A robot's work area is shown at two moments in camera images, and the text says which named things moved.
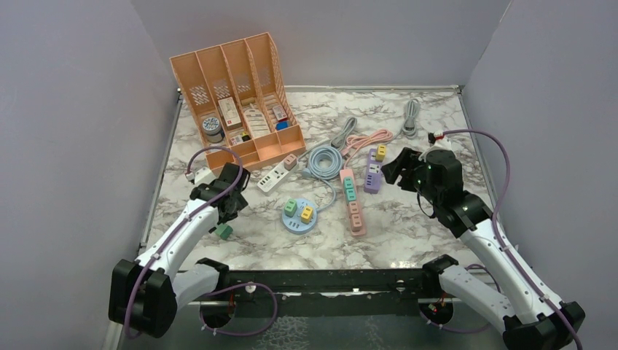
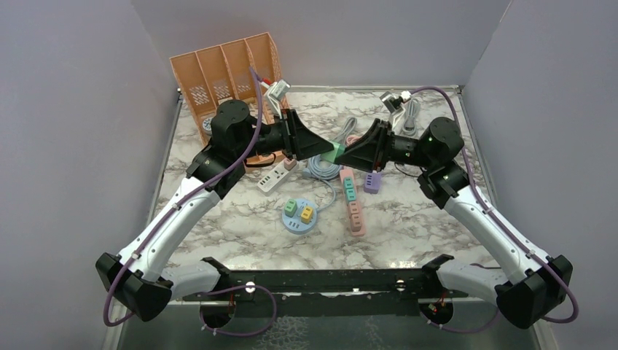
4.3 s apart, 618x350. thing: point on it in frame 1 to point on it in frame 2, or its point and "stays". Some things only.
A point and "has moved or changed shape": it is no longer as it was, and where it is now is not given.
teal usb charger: (347, 182) stays
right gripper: (409, 159) to (371, 151)
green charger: (224, 231) has moved or changed shape
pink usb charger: (290, 161) stays
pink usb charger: (356, 222) stays
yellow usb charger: (307, 214) stays
